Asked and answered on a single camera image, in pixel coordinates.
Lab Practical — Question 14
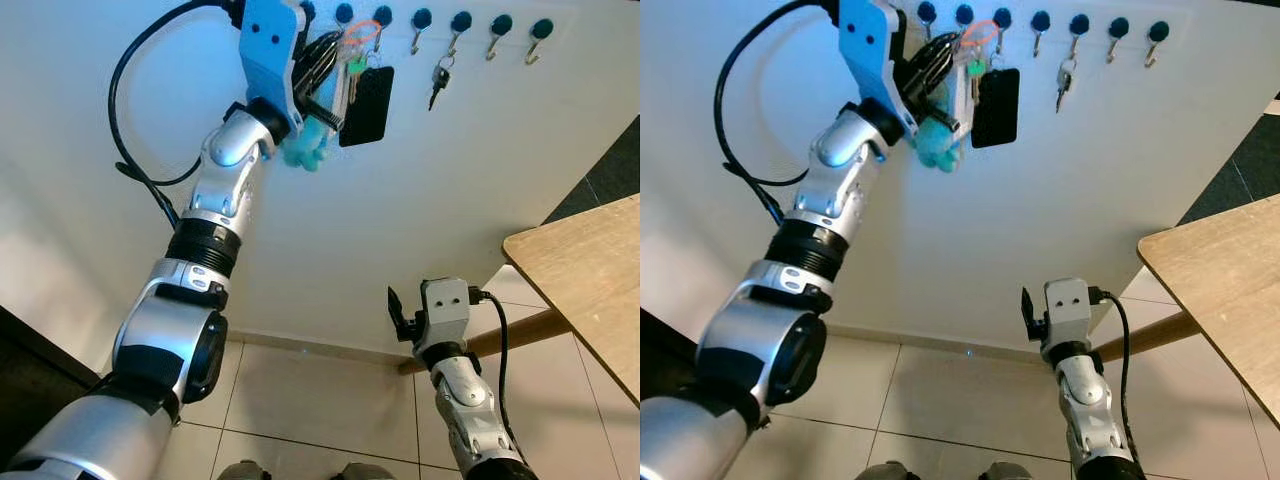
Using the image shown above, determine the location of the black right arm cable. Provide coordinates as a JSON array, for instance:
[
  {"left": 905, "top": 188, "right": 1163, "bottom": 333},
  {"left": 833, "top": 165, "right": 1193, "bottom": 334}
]
[
  {"left": 1087, "top": 287, "right": 1143, "bottom": 463},
  {"left": 467, "top": 287, "right": 528, "bottom": 463}
]

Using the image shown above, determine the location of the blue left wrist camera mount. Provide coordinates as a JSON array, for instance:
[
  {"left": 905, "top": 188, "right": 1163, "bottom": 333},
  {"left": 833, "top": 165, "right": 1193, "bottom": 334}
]
[
  {"left": 837, "top": 0, "right": 918, "bottom": 138},
  {"left": 238, "top": 0, "right": 308, "bottom": 133}
]

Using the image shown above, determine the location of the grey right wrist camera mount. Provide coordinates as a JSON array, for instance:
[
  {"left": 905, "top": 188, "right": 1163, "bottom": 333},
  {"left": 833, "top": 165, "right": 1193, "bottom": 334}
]
[
  {"left": 417, "top": 277, "right": 472, "bottom": 351},
  {"left": 1042, "top": 277, "right": 1094, "bottom": 348}
]

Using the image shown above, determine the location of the light wooden table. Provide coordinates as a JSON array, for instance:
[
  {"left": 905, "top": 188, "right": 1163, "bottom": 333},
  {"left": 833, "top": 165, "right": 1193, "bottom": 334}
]
[
  {"left": 398, "top": 194, "right": 641, "bottom": 403},
  {"left": 1090, "top": 194, "right": 1280, "bottom": 429}
]

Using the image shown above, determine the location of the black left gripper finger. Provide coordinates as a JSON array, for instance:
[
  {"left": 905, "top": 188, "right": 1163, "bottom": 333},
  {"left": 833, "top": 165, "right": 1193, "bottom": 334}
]
[
  {"left": 306, "top": 50, "right": 349, "bottom": 101},
  {"left": 912, "top": 32, "right": 959, "bottom": 83},
  {"left": 300, "top": 31, "right": 345, "bottom": 81},
  {"left": 920, "top": 54, "right": 963, "bottom": 103}
]

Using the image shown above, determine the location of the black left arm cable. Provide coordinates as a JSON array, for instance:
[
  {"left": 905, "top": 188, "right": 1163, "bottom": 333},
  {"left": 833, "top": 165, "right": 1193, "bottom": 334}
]
[
  {"left": 713, "top": 0, "right": 843, "bottom": 227},
  {"left": 107, "top": 0, "right": 247, "bottom": 231}
]

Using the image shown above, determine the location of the small silver key bunch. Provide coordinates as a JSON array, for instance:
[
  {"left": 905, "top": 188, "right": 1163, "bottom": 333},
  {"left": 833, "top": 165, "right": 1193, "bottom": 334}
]
[
  {"left": 1055, "top": 57, "right": 1080, "bottom": 114},
  {"left": 428, "top": 56, "right": 454, "bottom": 112}
]

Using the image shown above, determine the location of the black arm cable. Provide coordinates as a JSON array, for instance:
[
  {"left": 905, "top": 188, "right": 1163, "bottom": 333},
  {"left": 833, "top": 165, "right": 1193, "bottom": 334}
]
[
  {"left": 107, "top": 0, "right": 247, "bottom": 231},
  {"left": 1087, "top": 287, "right": 1143, "bottom": 463},
  {"left": 467, "top": 287, "right": 528, "bottom": 463},
  {"left": 713, "top": 0, "right": 843, "bottom": 227}
]

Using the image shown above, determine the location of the key bunch with black fob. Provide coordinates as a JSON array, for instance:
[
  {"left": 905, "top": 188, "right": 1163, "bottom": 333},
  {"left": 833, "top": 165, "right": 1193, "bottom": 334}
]
[
  {"left": 913, "top": 20, "right": 1022, "bottom": 173},
  {"left": 280, "top": 18, "right": 395, "bottom": 173}
]

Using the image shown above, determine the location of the black cabinet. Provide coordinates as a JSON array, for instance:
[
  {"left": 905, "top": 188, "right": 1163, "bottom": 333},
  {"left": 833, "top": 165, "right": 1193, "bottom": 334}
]
[
  {"left": 0, "top": 304, "right": 103, "bottom": 446},
  {"left": 640, "top": 307, "right": 703, "bottom": 401}
]

